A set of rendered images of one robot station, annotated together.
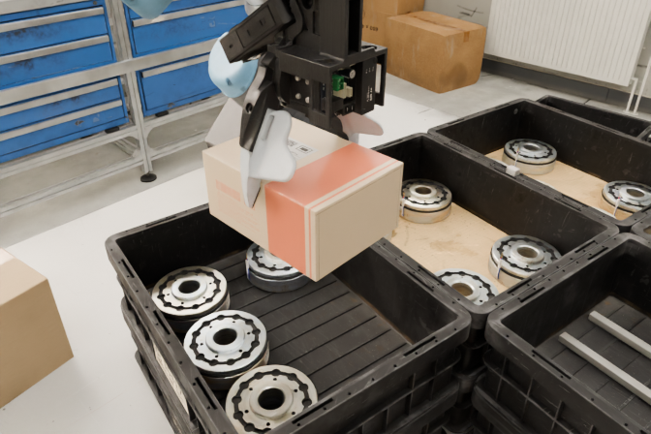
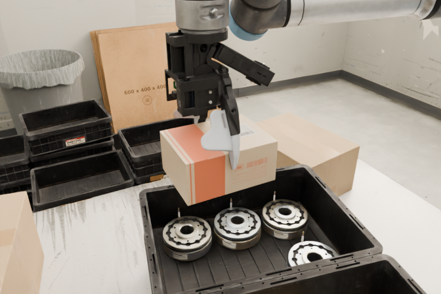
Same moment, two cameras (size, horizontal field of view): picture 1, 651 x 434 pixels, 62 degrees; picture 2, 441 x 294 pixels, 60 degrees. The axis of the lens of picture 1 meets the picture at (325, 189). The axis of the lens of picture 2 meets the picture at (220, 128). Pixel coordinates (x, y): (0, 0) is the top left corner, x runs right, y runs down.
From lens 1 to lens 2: 0.83 m
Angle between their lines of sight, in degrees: 92
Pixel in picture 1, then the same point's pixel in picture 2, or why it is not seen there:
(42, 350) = not seen: hidden behind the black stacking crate
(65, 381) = not seen: hidden behind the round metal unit
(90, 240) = (417, 220)
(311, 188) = (181, 133)
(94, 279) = (371, 222)
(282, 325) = (254, 260)
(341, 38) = (169, 60)
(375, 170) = (184, 153)
